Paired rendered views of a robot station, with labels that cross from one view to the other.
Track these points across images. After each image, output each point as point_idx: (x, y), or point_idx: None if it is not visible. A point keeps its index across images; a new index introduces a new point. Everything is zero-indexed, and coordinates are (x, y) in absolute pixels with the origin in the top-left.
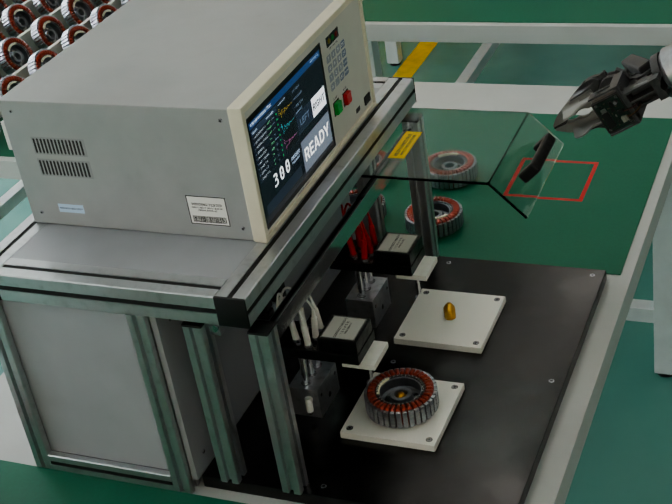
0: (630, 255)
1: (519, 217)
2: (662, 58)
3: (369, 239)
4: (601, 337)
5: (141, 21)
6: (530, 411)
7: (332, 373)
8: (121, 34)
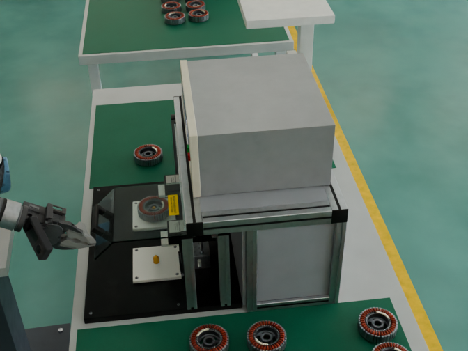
0: (74, 348)
1: None
2: (19, 203)
3: None
4: (79, 284)
5: (297, 100)
6: None
7: None
8: (296, 90)
